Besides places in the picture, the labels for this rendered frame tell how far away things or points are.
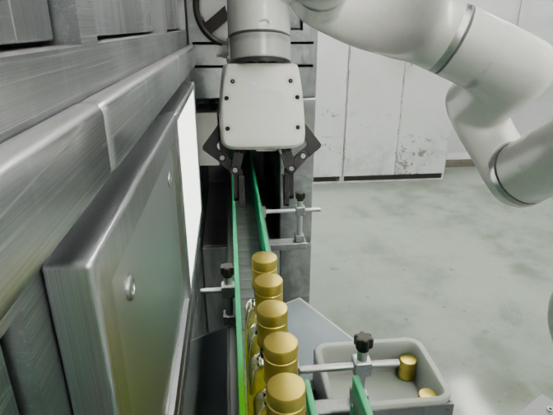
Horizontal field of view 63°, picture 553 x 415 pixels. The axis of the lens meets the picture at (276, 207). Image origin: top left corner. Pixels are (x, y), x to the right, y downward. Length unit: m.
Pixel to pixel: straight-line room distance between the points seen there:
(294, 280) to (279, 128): 1.14
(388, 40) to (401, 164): 4.03
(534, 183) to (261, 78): 0.34
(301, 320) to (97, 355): 0.91
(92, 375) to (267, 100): 0.35
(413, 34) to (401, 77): 3.86
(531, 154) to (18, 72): 0.52
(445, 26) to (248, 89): 0.23
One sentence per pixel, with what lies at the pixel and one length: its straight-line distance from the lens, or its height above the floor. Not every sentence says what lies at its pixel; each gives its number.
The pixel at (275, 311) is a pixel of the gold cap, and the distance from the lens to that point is 0.50.
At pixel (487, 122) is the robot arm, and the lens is 0.66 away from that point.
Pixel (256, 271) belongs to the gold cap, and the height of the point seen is 1.15.
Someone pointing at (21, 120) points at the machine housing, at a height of 1.40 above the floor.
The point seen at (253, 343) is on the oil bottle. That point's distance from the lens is 0.58.
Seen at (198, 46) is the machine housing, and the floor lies 1.39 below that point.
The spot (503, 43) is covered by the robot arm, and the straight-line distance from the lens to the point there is 0.60.
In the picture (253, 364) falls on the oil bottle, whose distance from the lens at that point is 0.55.
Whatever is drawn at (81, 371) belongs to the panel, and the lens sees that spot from 0.33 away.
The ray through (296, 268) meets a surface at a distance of 1.61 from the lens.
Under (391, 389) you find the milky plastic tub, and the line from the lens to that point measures 1.01.
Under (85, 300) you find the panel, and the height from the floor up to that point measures 1.29.
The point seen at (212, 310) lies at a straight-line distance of 1.68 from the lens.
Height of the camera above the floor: 1.45
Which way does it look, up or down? 22 degrees down
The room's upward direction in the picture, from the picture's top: straight up
